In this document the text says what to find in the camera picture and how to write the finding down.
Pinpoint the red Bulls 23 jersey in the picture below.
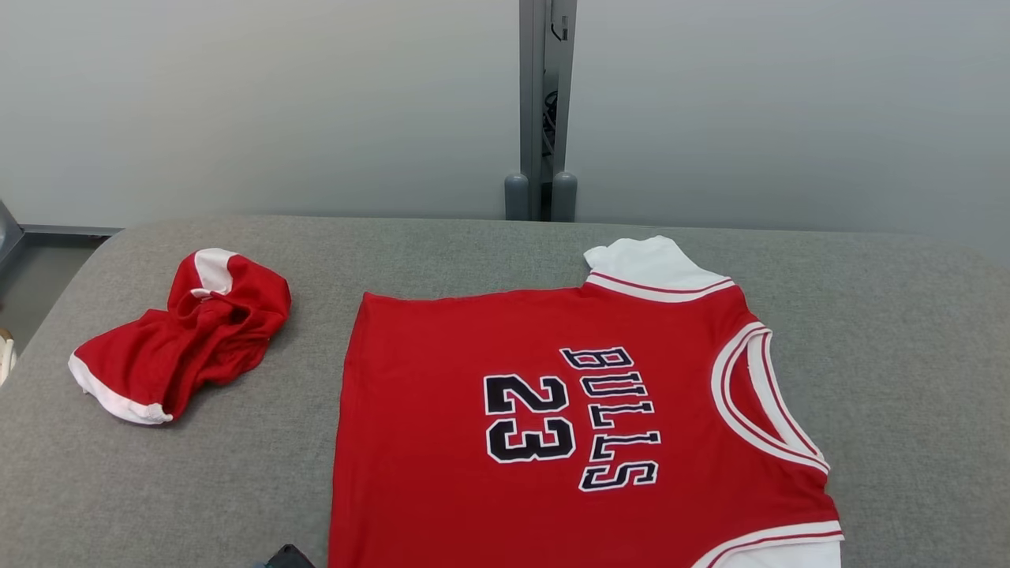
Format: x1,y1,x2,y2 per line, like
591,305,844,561
327,235,845,568

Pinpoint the red Bulls shorts white hem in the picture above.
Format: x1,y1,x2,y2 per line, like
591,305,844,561
67,248,293,427

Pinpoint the grey partition post with feet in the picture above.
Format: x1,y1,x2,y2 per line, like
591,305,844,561
503,0,579,222

